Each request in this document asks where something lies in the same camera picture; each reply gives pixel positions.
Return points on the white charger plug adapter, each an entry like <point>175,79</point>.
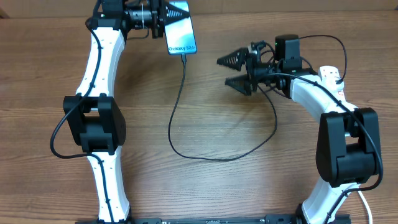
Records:
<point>331,83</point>

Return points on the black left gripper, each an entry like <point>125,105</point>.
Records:
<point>172,14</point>

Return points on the blue Galaxy smartphone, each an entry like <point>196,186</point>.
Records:
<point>180,36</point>

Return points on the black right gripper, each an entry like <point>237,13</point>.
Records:
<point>248,83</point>

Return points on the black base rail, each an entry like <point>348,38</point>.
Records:
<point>211,221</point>

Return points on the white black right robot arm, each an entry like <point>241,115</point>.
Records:
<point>348,149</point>

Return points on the white power strip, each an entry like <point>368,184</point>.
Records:
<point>329,76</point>

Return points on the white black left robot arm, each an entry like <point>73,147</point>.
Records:
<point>95,120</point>

